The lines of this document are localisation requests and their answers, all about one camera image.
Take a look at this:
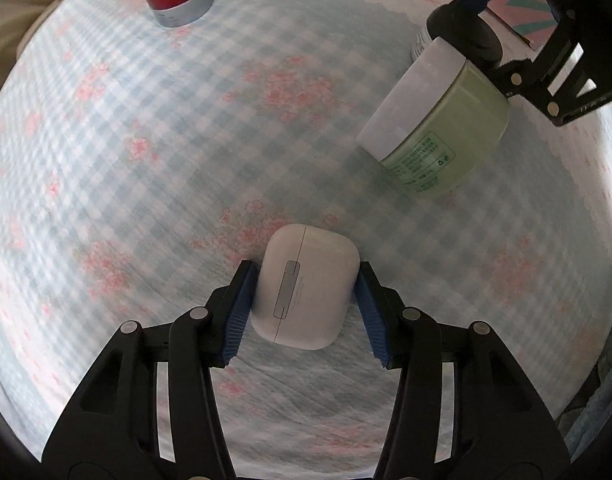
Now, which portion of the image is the checked floral blanket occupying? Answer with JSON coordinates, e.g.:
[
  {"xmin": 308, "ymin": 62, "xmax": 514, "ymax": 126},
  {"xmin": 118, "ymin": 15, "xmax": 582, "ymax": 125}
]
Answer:
[{"xmin": 0, "ymin": 0, "xmax": 612, "ymax": 466}]

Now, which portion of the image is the beige cloth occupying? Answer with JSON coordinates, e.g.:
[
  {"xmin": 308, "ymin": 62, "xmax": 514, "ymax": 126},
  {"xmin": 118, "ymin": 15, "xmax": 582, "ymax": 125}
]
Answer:
[{"xmin": 0, "ymin": 0, "xmax": 89, "ymax": 111}]

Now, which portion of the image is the pink and teal book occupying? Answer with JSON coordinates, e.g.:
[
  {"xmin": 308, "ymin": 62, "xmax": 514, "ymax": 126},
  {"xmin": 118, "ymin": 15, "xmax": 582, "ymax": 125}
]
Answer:
[{"xmin": 486, "ymin": 0, "xmax": 563, "ymax": 50}]

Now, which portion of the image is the white earbuds case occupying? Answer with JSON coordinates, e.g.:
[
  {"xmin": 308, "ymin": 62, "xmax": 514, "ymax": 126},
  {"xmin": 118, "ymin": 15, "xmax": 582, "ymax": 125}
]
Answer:
[{"xmin": 249, "ymin": 223, "xmax": 361, "ymax": 351}]

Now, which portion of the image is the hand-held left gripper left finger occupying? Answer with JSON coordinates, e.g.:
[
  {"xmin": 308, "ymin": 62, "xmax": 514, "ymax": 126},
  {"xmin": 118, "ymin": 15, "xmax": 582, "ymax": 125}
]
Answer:
[{"xmin": 40, "ymin": 259, "xmax": 261, "ymax": 480}]

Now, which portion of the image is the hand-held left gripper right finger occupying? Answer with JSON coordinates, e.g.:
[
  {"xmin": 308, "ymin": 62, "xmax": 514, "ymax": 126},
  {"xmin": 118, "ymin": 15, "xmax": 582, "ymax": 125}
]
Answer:
[{"xmin": 355, "ymin": 261, "xmax": 572, "ymax": 480}]

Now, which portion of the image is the dark jar with white label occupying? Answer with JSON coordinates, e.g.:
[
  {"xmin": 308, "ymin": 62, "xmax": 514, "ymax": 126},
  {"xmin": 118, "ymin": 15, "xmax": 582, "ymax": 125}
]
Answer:
[{"xmin": 411, "ymin": 0, "xmax": 503, "ymax": 68}]

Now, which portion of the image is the green jar with white lid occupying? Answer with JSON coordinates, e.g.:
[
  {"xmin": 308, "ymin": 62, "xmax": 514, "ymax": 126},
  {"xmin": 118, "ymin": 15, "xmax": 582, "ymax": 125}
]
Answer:
[{"xmin": 356, "ymin": 36, "xmax": 512, "ymax": 198}]

